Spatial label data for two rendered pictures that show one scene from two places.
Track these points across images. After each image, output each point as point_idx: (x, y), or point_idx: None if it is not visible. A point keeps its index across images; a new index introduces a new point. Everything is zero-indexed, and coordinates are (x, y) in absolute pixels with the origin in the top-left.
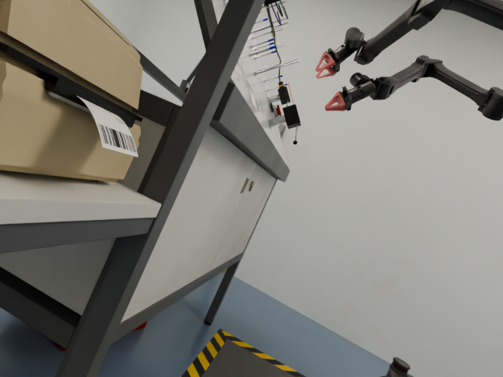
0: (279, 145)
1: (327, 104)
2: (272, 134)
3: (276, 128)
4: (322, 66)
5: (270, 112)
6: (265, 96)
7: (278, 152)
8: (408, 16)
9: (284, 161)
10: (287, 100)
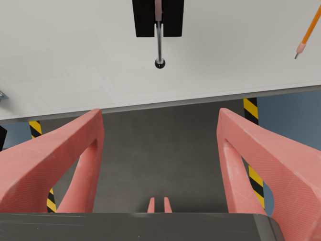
0: (162, 80)
1: (147, 210)
2: (30, 99)
3: (241, 18)
4: (72, 184)
5: (115, 19)
6: (38, 4)
7: (53, 118)
8: None
9: (153, 108)
10: (163, 23)
